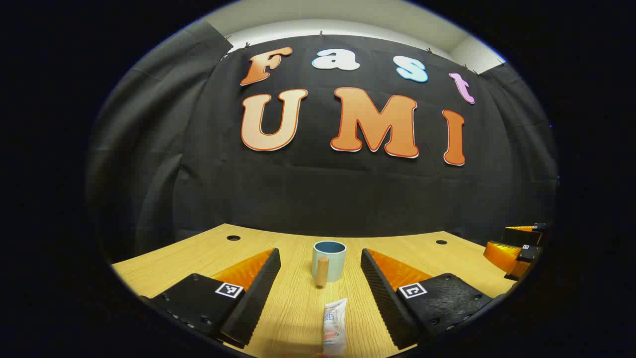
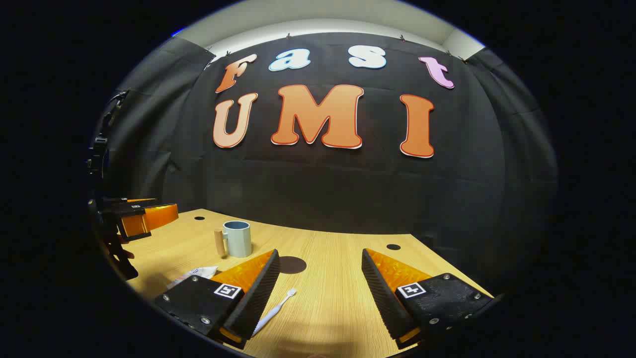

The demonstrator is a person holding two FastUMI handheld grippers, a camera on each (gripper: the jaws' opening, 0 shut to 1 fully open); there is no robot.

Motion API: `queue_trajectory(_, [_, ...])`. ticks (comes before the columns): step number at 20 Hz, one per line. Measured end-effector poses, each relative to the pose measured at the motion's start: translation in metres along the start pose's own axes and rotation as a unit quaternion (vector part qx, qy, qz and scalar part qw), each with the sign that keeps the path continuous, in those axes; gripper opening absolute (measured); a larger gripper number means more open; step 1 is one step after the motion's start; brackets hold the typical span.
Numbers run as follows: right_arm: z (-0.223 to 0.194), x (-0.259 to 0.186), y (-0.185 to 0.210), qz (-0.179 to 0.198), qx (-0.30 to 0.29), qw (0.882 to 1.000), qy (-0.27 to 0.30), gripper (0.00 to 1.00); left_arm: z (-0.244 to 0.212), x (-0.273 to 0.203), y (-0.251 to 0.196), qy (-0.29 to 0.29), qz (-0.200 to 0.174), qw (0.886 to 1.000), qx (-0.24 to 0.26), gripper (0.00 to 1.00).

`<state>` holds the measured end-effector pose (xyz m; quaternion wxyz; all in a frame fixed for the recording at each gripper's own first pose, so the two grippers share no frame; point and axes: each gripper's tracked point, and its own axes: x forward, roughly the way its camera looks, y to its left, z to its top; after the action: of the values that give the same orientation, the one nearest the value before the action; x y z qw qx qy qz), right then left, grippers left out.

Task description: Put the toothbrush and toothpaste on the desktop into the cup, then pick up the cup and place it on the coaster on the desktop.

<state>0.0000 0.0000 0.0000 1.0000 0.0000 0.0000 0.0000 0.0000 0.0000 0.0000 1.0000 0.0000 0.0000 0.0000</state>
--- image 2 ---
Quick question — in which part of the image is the white toothbrush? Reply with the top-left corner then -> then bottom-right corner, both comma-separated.
252,287 -> 297,336

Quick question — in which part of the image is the black backdrop cloth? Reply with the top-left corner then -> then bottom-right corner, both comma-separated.
92,32 -> 559,299

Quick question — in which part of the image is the wooden desktop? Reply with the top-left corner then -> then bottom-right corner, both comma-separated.
119,209 -> 495,358

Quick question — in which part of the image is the light blue cup wooden handle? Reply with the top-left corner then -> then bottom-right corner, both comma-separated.
214,220 -> 252,258

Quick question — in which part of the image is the dark brown round coaster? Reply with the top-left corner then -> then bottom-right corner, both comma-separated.
278,256 -> 307,275

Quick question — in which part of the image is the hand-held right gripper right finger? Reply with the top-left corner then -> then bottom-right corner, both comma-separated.
361,248 -> 495,350

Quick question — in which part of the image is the white toothpaste tube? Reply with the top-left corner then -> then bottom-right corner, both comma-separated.
166,266 -> 219,290

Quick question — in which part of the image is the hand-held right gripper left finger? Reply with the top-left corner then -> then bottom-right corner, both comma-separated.
153,249 -> 281,350

